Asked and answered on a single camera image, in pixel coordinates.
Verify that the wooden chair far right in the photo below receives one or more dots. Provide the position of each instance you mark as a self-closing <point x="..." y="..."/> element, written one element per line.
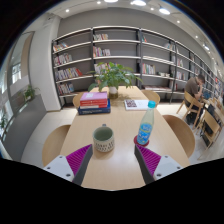
<point x="151" y="95"/>

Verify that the round red coaster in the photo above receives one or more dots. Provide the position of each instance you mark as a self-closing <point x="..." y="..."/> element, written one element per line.
<point x="136" y="142"/>

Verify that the long wooden table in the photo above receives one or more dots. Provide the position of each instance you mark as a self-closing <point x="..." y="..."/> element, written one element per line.
<point x="119" y="168"/>

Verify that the wooden chair near right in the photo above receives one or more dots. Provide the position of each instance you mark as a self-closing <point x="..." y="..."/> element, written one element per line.
<point x="182" y="132"/>

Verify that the stack of red blue books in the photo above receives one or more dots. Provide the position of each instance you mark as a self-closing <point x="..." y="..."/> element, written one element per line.
<point x="94" y="103"/>

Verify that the green potted plant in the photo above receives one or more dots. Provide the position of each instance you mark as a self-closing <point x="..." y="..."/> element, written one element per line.
<point x="112" y="75"/>

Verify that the wooden chair under person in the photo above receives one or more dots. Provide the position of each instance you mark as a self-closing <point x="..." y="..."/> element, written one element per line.
<point x="192" y="105"/>

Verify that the patterned ceramic mug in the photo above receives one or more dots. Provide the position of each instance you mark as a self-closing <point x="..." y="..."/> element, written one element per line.
<point x="103" y="139"/>

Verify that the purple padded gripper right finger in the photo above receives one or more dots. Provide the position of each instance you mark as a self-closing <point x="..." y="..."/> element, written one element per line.
<point x="153" y="166"/>

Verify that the small plant by window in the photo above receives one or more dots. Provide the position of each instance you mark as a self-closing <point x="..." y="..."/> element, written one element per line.
<point x="29" y="93"/>

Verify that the grey wall bookshelf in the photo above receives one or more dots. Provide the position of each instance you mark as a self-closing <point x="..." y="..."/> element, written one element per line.
<point x="160" y="63"/>

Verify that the seated person in brown shirt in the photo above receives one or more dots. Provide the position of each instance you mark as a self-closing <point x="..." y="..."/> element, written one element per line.
<point x="194" y="87"/>

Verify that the clear bottle with blue cap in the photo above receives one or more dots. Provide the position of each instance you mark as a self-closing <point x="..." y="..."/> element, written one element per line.
<point x="146" y="124"/>

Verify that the wooden chair with black bag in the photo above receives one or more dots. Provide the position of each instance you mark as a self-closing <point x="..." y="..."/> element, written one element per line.
<point x="209" y="127"/>

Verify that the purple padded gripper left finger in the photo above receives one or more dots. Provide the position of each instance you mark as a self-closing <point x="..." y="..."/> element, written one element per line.
<point x="73" y="166"/>

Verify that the open magazine on table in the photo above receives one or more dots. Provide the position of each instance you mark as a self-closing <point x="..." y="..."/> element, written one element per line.
<point x="131" y="104"/>

